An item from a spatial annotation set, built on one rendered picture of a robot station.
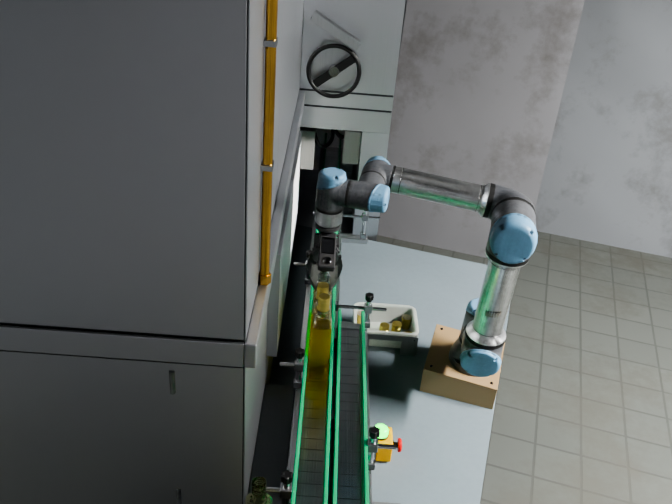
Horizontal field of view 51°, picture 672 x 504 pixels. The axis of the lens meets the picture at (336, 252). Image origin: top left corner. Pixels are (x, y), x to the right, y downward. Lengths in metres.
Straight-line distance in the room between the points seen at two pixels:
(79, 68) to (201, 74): 0.19
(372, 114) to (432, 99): 1.57
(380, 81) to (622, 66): 2.21
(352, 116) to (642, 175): 2.55
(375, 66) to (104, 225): 1.71
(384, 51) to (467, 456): 1.53
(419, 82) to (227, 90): 3.31
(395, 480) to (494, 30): 2.94
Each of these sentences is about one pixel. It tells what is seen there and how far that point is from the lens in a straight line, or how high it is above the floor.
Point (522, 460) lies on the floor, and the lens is 3.29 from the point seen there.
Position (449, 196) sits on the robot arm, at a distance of 1.95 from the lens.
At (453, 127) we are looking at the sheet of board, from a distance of 4.43.
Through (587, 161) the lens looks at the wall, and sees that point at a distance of 4.91.
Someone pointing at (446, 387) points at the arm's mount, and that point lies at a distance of 2.30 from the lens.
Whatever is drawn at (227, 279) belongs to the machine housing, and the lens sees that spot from 1.33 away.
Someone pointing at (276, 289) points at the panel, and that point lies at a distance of 1.90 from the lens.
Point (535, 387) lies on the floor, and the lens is 3.68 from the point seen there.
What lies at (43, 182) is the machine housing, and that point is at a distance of 1.33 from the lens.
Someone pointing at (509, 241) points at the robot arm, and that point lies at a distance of 1.83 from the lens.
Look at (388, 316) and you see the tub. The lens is 2.55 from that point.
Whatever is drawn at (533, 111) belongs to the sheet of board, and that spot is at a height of 0.96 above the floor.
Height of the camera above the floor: 2.27
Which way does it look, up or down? 31 degrees down
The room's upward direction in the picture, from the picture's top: 5 degrees clockwise
